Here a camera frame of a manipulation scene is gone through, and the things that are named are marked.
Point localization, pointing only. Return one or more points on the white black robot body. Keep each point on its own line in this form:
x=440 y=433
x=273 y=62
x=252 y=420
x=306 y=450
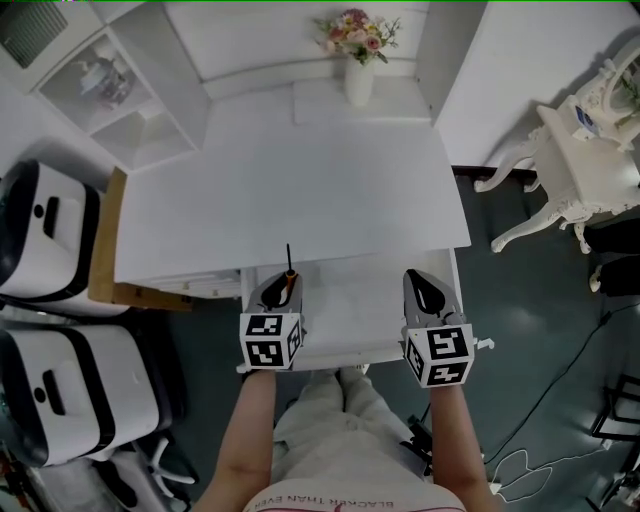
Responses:
x=100 y=380
x=50 y=260

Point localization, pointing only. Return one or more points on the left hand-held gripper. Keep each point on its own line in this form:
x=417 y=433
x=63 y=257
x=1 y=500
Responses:
x=267 y=342

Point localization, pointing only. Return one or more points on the white desk with hutch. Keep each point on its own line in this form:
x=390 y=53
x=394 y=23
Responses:
x=300 y=200

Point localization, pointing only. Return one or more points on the person's white shoe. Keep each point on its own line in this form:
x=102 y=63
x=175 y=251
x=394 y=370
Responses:
x=361 y=368

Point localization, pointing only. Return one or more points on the white dressing table with mirror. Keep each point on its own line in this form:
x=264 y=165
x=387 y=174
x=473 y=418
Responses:
x=585 y=175

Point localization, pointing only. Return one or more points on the grey chair with white base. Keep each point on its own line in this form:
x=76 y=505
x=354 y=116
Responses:
x=157 y=465

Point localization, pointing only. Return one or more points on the white flower sprig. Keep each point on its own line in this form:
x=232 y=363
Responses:
x=627 y=90

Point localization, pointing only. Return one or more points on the orange black screwdriver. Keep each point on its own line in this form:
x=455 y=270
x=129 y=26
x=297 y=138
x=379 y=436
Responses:
x=291 y=274

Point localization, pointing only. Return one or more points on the small blue white box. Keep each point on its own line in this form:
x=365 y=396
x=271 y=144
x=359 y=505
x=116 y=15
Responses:
x=584 y=120

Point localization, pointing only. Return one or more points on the person's left forearm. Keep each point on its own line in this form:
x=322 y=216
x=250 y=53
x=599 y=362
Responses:
x=245 y=440

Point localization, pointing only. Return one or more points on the white vase with pink flowers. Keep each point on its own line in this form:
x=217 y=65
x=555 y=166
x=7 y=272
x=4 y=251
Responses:
x=360 y=65

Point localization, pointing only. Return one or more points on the wide white desk drawer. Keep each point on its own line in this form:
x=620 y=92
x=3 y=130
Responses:
x=350 y=310

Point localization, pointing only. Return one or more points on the black metal frame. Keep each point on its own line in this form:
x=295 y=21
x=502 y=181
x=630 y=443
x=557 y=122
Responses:
x=617 y=405

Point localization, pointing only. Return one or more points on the person's right forearm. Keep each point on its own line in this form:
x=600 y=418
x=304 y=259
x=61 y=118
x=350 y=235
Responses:
x=455 y=440

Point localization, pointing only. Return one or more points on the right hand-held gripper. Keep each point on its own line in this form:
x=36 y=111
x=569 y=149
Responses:
x=442 y=355

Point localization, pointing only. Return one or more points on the black waist device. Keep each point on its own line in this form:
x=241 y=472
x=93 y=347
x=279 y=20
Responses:
x=417 y=445

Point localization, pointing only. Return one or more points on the small white floor scrap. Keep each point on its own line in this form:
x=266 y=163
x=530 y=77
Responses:
x=484 y=343

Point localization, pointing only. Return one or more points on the person's grey trousers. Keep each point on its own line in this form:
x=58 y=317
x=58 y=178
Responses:
x=335 y=430

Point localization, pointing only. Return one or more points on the person's white shirt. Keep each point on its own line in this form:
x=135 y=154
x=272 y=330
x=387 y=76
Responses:
x=350 y=500

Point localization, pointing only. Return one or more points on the grey ventilation grille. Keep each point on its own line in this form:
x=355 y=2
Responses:
x=32 y=30

